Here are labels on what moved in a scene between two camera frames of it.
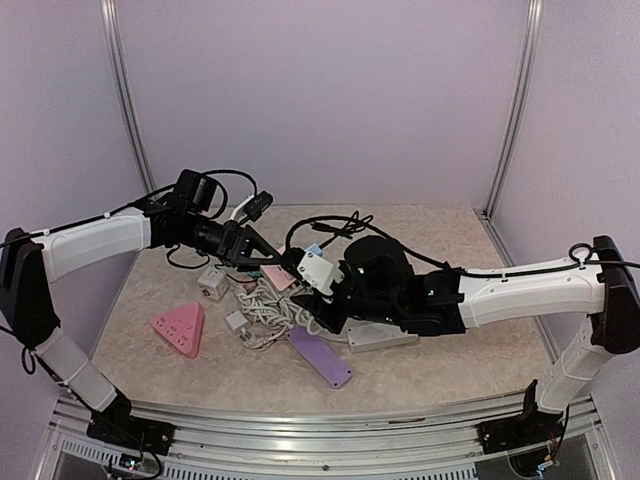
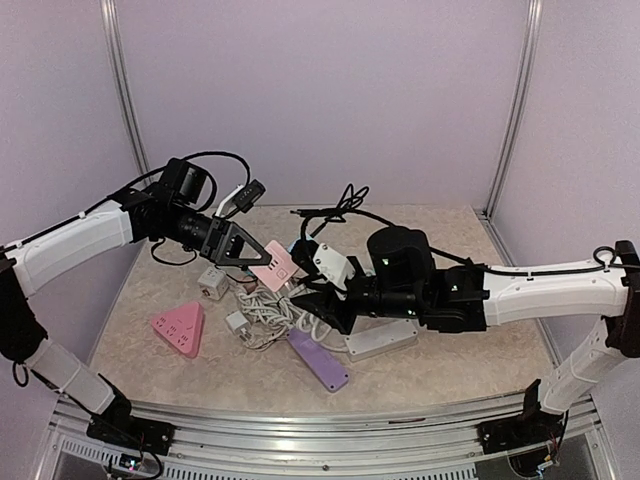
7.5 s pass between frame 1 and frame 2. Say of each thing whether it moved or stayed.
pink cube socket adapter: stayed
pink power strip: stayed
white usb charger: stayed
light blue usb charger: moved
